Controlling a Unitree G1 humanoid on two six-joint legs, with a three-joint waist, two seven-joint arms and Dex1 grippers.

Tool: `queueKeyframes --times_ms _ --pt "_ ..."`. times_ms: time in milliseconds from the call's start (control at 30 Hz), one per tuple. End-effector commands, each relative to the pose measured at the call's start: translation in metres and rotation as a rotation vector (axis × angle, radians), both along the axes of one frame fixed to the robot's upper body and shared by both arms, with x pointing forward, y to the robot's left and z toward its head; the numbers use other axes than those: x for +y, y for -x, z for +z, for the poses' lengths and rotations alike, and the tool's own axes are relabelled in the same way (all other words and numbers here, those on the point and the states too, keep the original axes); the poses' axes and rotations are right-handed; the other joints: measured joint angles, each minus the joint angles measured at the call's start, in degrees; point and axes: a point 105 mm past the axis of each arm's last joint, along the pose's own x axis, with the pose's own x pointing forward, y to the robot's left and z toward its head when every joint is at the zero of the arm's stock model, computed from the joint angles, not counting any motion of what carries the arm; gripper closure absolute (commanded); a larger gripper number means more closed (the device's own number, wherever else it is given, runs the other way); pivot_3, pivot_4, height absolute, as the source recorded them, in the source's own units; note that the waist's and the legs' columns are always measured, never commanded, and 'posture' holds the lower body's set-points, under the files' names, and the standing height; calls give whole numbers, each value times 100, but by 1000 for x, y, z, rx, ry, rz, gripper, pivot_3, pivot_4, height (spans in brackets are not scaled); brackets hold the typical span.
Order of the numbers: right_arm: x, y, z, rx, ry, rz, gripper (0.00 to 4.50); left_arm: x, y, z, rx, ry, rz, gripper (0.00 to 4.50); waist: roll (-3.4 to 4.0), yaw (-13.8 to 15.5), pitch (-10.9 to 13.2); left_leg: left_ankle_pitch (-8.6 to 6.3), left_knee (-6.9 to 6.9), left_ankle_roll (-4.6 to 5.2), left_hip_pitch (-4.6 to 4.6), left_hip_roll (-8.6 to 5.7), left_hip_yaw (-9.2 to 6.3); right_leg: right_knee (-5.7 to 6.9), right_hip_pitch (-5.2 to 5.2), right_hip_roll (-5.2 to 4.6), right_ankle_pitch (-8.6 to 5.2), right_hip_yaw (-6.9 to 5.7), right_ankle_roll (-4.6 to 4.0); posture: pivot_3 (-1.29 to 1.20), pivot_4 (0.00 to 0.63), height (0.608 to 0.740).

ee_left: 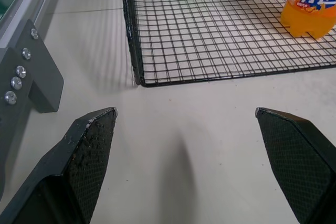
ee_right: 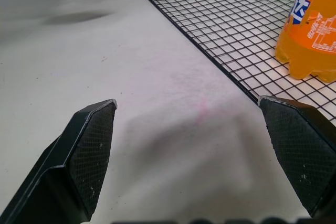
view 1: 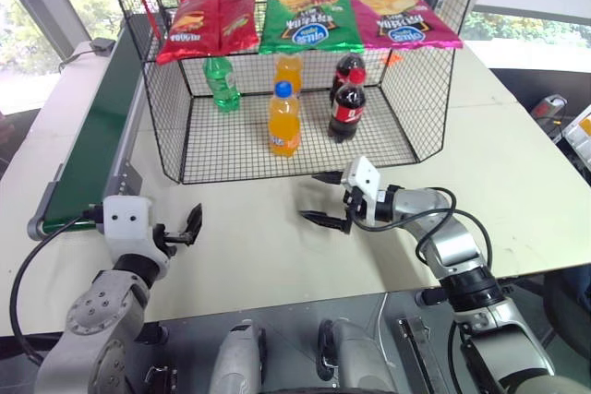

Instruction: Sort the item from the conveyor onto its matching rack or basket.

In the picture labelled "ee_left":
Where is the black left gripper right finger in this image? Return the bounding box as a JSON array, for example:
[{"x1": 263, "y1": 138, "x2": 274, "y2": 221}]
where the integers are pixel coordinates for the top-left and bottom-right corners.
[{"x1": 254, "y1": 107, "x2": 336, "y2": 224}]

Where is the orange Fanta soda bottle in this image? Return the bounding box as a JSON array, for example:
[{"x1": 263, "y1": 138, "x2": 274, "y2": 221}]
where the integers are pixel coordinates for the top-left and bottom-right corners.
[{"x1": 280, "y1": 0, "x2": 336, "y2": 41}]

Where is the black wire basket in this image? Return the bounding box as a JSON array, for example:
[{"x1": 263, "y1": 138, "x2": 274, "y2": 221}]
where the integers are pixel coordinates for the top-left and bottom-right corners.
[{"x1": 118, "y1": 0, "x2": 336, "y2": 88}]

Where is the grey aluminium frame rail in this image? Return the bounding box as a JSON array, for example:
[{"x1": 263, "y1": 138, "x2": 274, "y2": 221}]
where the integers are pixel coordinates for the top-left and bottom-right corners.
[{"x1": 0, "y1": 0, "x2": 61, "y2": 49}]

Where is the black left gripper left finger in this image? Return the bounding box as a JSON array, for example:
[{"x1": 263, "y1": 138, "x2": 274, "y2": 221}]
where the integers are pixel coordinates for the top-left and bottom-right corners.
[{"x1": 0, "y1": 107, "x2": 118, "y2": 224}]

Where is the grey metal bracket with bolts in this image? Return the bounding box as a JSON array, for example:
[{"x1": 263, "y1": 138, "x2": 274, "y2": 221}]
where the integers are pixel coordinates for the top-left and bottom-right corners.
[{"x1": 0, "y1": 19, "x2": 65, "y2": 201}]

